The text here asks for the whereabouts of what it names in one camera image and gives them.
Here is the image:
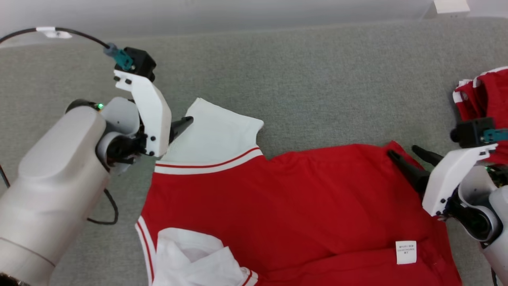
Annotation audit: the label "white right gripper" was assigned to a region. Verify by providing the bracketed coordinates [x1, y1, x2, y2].
[387, 143, 498, 218]

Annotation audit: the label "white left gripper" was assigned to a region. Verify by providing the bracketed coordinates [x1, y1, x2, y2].
[114, 70, 194, 158]

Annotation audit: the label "red shorts with white stripe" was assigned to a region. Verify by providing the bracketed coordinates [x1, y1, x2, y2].
[452, 67, 508, 165]

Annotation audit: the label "red and white shirt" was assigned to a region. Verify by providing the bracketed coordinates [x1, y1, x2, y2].
[135, 97, 463, 286]

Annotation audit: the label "grey fabric sofa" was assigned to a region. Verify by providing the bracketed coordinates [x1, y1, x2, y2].
[0, 16, 508, 286]

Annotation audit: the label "white wall box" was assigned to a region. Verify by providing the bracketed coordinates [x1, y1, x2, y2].
[433, 0, 471, 14]

